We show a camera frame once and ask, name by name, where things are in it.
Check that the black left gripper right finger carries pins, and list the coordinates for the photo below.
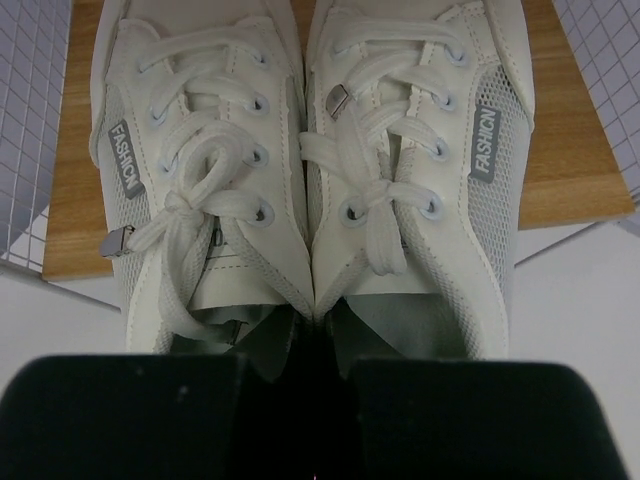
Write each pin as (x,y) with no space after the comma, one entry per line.
(404,419)

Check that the white sneaker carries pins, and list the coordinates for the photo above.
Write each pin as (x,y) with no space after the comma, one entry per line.
(420,116)
(196,115)

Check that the white wire shoe shelf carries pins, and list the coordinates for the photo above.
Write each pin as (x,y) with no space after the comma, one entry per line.
(586,69)

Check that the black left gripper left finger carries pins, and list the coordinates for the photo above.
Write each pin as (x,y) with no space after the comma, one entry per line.
(146,417)

